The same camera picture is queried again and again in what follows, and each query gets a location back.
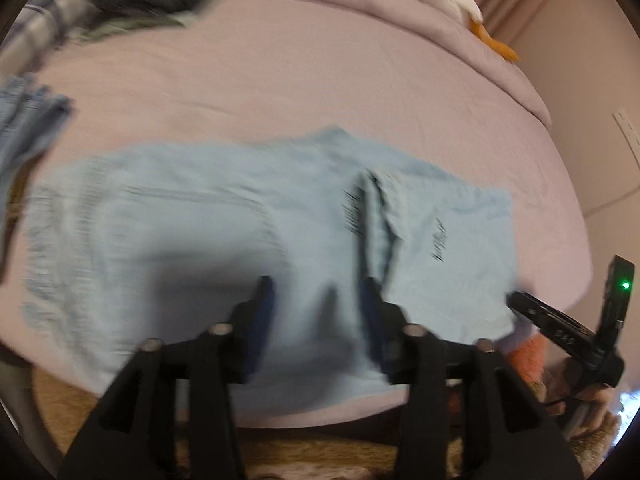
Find white wall power strip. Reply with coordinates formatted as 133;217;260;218
612;107;640;156

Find folded light blue jeans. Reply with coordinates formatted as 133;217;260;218
0;74;73;281

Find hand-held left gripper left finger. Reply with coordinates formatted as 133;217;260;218
57;275;277;480

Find folded dark jeans stack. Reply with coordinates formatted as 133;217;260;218
65;0;226;43

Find lilac duvet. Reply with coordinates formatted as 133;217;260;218
220;0;551;128

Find light blue strawberry print pants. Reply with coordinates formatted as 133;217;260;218
20;127;521;418

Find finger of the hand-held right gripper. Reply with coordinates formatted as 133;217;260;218
506;291;553;331

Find plaid pillow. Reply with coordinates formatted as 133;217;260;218
0;0;101;61

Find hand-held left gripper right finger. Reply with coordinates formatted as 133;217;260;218
360;276;586;480

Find brown shaggy rug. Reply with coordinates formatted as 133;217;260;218
30;370;621;480

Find orange fuzzy item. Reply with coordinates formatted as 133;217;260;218
500;332;551;396

